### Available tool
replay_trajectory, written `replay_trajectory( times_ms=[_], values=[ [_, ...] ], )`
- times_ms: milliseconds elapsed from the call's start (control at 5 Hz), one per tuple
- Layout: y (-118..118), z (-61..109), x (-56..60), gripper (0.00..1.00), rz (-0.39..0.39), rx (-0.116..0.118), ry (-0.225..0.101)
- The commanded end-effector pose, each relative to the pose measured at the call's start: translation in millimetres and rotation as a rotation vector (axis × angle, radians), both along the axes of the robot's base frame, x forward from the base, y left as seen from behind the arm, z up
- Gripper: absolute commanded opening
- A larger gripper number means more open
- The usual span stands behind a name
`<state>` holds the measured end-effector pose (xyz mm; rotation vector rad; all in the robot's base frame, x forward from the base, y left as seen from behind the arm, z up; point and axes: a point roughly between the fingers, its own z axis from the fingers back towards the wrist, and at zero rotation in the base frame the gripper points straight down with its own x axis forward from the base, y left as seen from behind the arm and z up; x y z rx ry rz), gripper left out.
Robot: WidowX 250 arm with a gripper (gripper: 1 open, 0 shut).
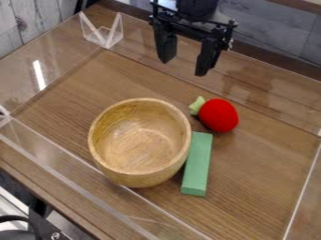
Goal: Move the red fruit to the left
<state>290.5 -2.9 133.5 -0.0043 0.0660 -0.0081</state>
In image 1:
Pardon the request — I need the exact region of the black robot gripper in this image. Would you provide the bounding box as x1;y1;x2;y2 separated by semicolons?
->
149;0;237;77

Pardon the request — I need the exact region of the red plush strawberry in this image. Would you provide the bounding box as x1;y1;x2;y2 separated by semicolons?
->
188;97;239;133

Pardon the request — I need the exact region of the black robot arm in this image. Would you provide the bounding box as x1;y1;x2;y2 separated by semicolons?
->
149;0;237;77

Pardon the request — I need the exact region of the wooden bowl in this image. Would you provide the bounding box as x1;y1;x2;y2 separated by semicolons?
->
88;97;191;188

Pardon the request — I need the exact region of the green rectangular block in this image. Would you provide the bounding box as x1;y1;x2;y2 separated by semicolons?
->
180;131;212;197

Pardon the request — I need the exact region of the clear acrylic tray enclosure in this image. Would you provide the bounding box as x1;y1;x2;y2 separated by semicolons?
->
0;17;321;240

